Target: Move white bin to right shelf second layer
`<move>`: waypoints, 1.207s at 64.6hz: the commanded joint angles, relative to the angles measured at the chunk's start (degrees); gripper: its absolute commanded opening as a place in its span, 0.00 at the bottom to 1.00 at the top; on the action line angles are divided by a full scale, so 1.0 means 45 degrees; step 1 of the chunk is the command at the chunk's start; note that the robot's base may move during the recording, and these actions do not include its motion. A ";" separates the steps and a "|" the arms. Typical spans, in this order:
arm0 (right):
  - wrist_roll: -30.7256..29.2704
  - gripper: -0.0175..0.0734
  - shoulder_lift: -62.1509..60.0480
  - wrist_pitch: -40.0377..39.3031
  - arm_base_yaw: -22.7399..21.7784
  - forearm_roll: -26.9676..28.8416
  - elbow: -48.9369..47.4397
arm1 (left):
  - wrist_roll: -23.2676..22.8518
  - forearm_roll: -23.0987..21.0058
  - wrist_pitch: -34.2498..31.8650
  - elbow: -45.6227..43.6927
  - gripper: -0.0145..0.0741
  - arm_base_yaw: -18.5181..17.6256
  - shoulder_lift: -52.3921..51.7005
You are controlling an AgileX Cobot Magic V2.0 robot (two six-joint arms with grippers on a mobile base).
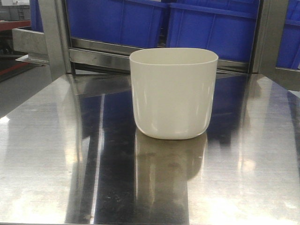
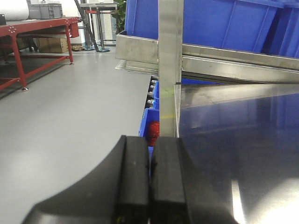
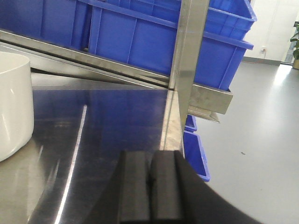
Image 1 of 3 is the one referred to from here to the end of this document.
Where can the stainless steel shelf rack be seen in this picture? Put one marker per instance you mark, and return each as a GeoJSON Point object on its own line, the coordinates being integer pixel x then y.
{"type": "Point", "coordinates": [54, 45]}

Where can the blue crate behind left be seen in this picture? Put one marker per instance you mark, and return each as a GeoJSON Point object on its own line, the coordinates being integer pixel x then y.
{"type": "Point", "coordinates": [126, 22]}

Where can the blue crate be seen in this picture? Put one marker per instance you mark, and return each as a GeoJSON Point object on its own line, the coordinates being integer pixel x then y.
{"type": "Point", "coordinates": [126, 22]}
{"type": "Point", "coordinates": [289, 51]}
{"type": "Point", "coordinates": [226, 27]}

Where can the blue crate behind right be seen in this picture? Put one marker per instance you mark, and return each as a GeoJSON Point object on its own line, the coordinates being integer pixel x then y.
{"type": "Point", "coordinates": [226, 27]}

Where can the blue crate far right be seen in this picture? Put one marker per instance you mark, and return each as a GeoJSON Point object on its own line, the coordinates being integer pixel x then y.
{"type": "Point", "coordinates": [289, 51]}

